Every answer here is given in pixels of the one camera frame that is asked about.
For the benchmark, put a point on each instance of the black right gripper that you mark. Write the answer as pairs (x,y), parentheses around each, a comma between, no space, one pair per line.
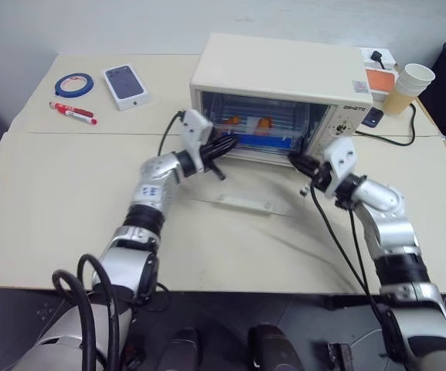
(319,174)

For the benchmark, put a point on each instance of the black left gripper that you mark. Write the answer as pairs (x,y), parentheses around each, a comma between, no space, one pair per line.
(213,148)

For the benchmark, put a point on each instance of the glass toaster oven door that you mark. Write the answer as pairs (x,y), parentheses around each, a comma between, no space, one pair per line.
(246,189)

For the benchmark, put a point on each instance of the clear food container blue base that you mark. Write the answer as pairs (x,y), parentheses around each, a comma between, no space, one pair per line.
(263,136)

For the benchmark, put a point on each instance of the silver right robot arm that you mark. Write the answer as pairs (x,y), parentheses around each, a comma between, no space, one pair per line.
(394,232)

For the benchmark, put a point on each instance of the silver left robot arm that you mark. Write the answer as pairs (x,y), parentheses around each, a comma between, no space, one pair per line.
(153,189)

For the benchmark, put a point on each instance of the cream toaster oven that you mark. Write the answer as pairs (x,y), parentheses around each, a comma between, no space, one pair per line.
(276,73)

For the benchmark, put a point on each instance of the small dark blue device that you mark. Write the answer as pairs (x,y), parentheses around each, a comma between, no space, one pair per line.
(372,118)

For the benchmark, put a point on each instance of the orange and white box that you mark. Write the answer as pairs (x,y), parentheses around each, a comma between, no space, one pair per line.
(379,83)

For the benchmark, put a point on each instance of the white phone box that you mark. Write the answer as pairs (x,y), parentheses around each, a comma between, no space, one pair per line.
(128,87)

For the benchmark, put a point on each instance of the stacked paper cups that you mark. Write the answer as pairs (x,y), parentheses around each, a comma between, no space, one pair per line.
(406,87)

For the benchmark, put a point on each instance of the black power plug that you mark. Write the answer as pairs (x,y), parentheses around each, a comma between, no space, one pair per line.
(377,56)

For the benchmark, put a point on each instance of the red and white marker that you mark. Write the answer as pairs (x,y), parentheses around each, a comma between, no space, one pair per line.
(73,113)

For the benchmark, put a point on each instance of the blue tape roll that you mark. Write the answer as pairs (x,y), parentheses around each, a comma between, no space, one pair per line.
(61,86)

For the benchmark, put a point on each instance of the dark rounded shape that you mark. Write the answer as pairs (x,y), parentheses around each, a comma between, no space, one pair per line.
(182,349)
(271,348)

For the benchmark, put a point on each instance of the dark brown block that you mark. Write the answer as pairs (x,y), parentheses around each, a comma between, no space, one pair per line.
(340,355)

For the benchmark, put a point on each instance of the silver robot torso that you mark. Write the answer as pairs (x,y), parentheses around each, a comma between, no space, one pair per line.
(58,340)

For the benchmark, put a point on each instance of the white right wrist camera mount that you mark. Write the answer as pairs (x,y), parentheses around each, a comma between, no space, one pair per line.
(340,154)

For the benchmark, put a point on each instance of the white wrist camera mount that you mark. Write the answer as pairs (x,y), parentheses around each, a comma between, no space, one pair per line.
(340,154)
(193,123)

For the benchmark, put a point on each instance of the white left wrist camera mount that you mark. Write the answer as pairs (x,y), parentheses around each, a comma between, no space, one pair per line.
(193,123)

